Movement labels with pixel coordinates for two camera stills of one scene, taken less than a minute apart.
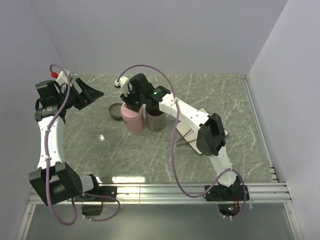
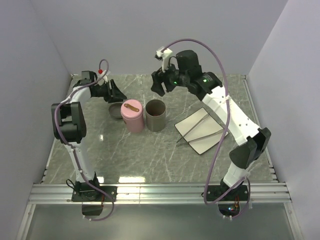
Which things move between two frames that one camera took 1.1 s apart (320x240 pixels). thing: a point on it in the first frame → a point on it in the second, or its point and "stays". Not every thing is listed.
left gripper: x=87 y=96 → x=116 y=96
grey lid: x=114 y=110 stays
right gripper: x=126 y=100 → x=159 y=76
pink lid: x=129 y=114 stays
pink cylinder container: x=135 y=126 stays
